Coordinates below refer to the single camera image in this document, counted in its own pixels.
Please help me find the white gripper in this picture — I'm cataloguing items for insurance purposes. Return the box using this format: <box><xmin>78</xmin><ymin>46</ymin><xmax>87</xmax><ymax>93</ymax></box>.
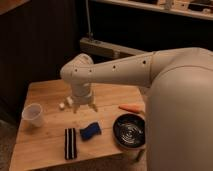
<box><xmin>71</xmin><ymin>83</ymin><xmax>98</xmax><ymax>113</ymax></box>

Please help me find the orange pepper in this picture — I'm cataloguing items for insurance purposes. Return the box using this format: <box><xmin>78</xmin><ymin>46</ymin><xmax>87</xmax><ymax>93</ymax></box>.
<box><xmin>118</xmin><ymin>104</ymin><xmax>144</xmax><ymax>114</ymax></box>

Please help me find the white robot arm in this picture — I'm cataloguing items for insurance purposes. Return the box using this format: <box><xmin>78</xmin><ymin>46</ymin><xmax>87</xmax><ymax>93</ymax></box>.
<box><xmin>60</xmin><ymin>47</ymin><xmax>213</xmax><ymax>171</ymax></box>

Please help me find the white plastic bottle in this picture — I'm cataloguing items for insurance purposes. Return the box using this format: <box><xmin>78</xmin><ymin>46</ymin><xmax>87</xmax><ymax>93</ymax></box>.
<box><xmin>59</xmin><ymin>96</ymin><xmax>73</xmax><ymax>110</ymax></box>

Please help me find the blue sponge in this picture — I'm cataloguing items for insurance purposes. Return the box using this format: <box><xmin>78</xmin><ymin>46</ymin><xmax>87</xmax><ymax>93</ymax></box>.
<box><xmin>80</xmin><ymin>122</ymin><xmax>101</xmax><ymax>141</ymax></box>

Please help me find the black white striped cloth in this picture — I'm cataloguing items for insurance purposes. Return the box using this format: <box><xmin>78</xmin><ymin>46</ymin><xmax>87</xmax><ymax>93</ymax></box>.
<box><xmin>65</xmin><ymin>128</ymin><xmax>77</xmax><ymax>160</ymax></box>

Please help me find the wooden table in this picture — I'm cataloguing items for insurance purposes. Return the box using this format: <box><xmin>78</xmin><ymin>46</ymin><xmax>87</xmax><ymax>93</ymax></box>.
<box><xmin>9</xmin><ymin>80</ymin><xmax>143</xmax><ymax>171</ymax></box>

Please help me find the black round bowl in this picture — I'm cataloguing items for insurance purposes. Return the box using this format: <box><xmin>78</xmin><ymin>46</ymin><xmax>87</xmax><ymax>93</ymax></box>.
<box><xmin>113</xmin><ymin>113</ymin><xmax>145</xmax><ymax>149</ymax></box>

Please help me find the long grey bench beam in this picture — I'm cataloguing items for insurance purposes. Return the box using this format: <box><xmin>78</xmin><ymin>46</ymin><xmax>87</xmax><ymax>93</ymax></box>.
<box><xmin>80</xmin><ymin>37</ymin><xmax>143</xmax><ymax>59</ymax></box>

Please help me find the metal pole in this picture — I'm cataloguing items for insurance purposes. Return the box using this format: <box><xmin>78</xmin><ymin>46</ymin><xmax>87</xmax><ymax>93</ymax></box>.
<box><xmin>85</xmin><ymin>0</ymin><xmax>93</xmax><ymax>41</ymax></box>

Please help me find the wooden shelf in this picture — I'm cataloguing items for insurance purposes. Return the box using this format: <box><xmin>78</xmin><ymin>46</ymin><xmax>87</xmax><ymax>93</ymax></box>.
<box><xmin>93</xmin><ymin>0</ymin><xmax>213</xmax><ymax>21</ymax></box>

